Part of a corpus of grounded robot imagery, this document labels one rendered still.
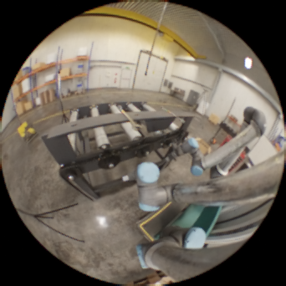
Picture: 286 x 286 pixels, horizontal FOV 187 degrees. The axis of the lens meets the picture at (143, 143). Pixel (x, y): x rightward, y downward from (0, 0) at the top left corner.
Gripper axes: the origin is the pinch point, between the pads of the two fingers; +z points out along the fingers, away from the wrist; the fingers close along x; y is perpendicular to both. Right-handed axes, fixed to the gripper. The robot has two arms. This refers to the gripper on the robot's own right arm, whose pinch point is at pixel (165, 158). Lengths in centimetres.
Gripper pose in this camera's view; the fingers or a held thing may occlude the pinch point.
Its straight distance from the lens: 86.5
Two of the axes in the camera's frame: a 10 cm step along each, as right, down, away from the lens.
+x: 6.7, -2.8, 6.9
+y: 5.2, 8.4, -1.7
